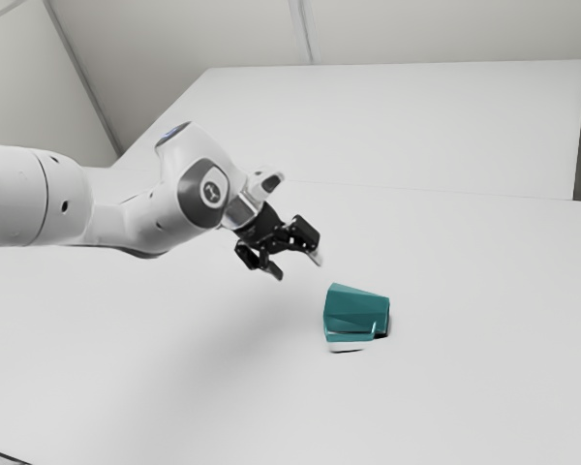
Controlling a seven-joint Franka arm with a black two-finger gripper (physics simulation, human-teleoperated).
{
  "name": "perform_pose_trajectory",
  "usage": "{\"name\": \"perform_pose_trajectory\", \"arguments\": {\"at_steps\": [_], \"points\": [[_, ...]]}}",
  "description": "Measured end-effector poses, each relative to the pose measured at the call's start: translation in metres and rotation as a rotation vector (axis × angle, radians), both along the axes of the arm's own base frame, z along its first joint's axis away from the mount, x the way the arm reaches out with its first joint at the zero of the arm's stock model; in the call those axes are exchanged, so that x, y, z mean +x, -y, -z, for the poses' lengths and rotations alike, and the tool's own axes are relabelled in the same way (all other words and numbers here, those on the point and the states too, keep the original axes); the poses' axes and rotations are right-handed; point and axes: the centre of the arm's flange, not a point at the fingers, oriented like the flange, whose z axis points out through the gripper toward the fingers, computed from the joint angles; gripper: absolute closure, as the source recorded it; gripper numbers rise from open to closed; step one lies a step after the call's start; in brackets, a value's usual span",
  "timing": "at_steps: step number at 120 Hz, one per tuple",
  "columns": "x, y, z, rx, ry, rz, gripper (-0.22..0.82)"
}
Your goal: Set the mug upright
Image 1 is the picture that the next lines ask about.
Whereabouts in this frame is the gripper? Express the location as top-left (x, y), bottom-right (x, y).
top-left (232, 201), bottom-right (324, 282)

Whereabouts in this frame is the teal faceted mug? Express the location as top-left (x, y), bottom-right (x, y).
top-left (321, 282), bottom-right (392, 353)

